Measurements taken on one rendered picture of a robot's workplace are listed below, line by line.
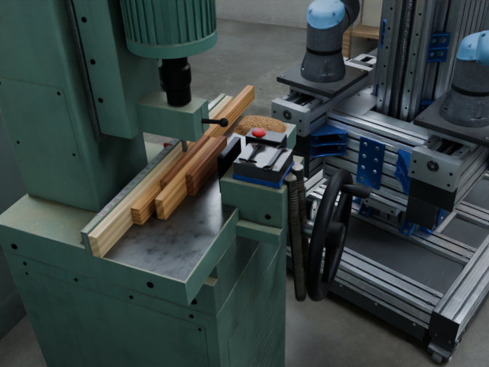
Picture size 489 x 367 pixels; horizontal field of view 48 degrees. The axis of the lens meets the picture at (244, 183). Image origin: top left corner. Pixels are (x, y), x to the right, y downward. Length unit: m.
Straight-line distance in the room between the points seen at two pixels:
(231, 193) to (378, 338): 1.11
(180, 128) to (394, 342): 1.23
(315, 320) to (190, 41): 1.33
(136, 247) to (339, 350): 1.13
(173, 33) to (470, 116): 0.91
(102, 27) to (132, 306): 0.60
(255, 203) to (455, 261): 1.15
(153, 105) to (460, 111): 0.87
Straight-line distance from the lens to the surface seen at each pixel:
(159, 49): 1.03
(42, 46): 1.16
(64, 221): 1.33
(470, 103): 1.63
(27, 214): 1.39
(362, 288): 1.99
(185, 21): 1.02
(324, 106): 1.83
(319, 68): 1.82
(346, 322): 2.11
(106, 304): 1.33
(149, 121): 1.18
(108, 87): 1.15
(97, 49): 1.13
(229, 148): 1.13
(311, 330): 2.07
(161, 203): 1.08
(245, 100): 1.48
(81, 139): 1.22
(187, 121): 1.13
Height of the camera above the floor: 1.58
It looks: 35 degrees down
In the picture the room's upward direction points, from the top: 2 degrees counter-clockwise
